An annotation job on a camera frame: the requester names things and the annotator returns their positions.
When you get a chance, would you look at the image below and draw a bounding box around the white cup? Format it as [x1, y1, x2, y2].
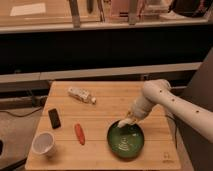
[32, 132, 56, 157]

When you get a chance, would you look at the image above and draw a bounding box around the wooden table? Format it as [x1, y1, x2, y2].
[25, 81, 181, 171]

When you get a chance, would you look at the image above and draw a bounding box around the black smartphone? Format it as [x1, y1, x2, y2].
[48, 109, 61, 129]

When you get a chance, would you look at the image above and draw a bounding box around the dark panel right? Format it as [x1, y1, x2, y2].
[176, 47, 213, 171]

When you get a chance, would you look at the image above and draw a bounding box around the orange carrot toy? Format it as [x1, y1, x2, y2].
[74, 124, 85, 145]

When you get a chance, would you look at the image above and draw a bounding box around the white paper sheet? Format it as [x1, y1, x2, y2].
[10, 3, 46, 16]

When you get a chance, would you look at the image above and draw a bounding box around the black cable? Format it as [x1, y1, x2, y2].
[0, 105, 44, 118]

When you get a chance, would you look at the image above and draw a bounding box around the white sponge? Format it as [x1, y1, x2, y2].
[117, 118, 132, 128]

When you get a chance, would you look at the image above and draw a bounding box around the green ceramic bowl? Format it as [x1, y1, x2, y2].
[107, 121, 145, 159]

